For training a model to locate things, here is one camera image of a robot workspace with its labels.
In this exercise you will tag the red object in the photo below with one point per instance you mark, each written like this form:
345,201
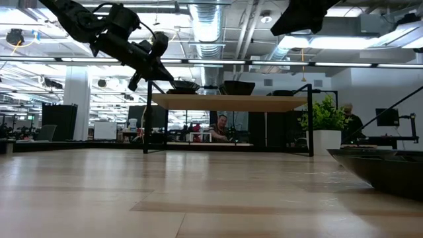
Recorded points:
197,129

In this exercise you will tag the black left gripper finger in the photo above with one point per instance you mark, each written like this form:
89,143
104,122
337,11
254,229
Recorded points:
148,76
160,69

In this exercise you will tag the green plant in white pot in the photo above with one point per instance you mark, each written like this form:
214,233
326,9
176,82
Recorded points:
325,115

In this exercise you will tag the white board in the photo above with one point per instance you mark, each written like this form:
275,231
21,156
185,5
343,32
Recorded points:
105,130

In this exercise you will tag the dark background desk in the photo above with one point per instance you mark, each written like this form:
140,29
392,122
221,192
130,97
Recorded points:
393,139

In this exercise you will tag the ceiling strip light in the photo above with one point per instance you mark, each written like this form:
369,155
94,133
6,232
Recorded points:
77,59
400,65
343,64
28,59
281,63
173,61
216,61

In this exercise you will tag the person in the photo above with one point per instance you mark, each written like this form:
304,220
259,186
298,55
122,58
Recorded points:
353,124
221,127

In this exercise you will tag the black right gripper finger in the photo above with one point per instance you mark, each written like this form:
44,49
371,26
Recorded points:
312,24
291,23

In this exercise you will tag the grey wall vent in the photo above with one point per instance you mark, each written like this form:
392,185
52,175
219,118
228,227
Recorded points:
268,82
318,83

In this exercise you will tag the small black monitor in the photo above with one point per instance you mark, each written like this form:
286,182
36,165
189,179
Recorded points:
387,117

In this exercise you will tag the white bottle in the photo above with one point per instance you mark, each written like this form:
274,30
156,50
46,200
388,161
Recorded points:
133,125

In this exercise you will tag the background robot stations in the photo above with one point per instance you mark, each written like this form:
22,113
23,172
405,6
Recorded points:
13,130

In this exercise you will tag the white building column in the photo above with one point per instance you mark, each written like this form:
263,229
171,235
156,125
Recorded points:
76,109

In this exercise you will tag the background black robot arm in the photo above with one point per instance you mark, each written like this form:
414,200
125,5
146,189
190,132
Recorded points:
242,135

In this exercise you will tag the white ceiling sensor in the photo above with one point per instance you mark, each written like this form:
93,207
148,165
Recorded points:
266,18

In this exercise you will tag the black cabinet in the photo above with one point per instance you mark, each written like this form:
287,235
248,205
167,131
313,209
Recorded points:
59,122

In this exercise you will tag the grey office chair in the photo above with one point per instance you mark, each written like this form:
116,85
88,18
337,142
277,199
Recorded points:
46,133

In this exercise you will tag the silver ribbed ventilation duct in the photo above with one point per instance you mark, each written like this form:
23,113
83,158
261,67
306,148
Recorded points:
206,33

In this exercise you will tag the silver slanted ventilation duct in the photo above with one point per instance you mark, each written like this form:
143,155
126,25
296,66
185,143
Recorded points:
281,53

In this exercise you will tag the black partition panel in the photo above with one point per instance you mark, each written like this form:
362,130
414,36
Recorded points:
257,129
277,129

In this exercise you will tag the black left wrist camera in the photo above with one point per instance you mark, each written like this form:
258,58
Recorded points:
135,82

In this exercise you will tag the black ceiling device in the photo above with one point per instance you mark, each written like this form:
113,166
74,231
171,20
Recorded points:
53,83
101,83
15,37

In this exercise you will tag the black teardrop mini plate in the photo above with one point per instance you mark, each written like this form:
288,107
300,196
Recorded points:
281,93

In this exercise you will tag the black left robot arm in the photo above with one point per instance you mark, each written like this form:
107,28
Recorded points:
72,18

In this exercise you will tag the bright ceiling light panel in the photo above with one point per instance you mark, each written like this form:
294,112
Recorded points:
330,42

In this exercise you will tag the white metal rack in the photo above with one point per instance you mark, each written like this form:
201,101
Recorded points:
200,133

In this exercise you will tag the large dark screen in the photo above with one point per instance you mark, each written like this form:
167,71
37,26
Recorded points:
158,115

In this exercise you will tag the black leaf-shaped mini plate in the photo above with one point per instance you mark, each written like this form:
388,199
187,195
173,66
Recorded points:
181,92
386,175
185,85

